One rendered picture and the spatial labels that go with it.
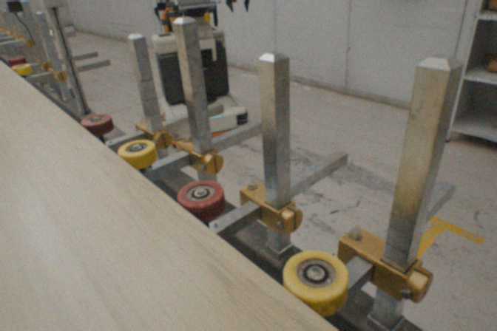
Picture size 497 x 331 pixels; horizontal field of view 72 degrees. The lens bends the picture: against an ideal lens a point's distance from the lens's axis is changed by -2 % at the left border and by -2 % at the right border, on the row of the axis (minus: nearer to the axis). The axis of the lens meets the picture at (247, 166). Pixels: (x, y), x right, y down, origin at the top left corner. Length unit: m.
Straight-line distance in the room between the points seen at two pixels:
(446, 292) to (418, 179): 1.31
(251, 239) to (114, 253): 0.36
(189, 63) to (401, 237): 0.51
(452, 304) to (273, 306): 1.34
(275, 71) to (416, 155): 0.24
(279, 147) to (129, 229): 0.28
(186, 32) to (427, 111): 0.49
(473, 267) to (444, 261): 0.12
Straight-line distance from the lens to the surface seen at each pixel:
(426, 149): 0.44
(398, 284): 0.56
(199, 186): 0.62
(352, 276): 0.54
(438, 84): 0.41
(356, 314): 0.68
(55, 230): 0.62
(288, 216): 0.66
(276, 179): 0.63
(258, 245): 0.79
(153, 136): 1.03
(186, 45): 0.74
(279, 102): 0.57
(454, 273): 1.84
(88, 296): 0.49
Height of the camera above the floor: 1.24
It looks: 30 degrees down
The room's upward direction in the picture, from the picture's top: 4 degrees counter-clockwise
